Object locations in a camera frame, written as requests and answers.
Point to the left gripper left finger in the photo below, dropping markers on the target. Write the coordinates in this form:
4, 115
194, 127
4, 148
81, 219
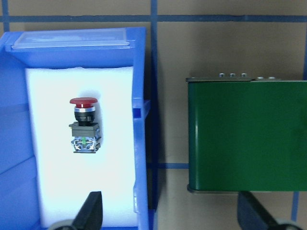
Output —
90, 216

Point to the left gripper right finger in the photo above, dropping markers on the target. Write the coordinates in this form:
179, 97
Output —
251, 214

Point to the red push button switch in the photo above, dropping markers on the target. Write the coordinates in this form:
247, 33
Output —
85, 131

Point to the white foam pad left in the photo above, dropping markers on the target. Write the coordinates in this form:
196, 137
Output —
66, 178

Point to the green conveyor belt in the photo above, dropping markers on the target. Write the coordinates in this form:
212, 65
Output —
247, 134

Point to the blue bin left side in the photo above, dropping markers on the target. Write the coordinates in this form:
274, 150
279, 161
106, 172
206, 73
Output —
66, 49

